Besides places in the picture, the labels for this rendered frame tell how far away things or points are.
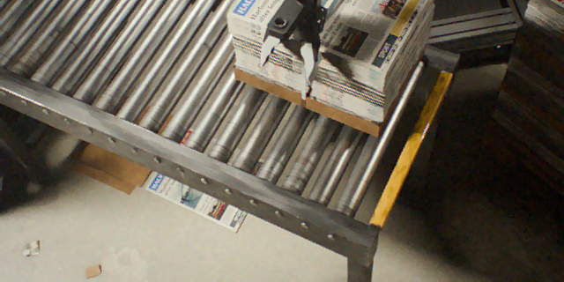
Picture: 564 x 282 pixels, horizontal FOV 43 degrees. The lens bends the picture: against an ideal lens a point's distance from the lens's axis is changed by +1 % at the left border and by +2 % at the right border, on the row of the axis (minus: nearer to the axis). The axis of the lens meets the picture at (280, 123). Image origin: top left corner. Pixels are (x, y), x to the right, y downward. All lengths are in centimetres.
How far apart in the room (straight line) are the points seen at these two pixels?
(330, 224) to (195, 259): 94
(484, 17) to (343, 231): 128
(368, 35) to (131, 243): 130
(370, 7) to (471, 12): 112
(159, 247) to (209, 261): 18
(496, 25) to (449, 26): 16
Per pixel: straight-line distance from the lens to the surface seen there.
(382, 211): 156
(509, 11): 266
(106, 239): 254
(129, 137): 174
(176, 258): 245
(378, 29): 152
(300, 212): 158
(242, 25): 156
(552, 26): 197
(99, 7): 200
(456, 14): 264
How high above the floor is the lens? 226
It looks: 60 degrees down
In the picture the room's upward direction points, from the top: 9 degrees counter-clockwise
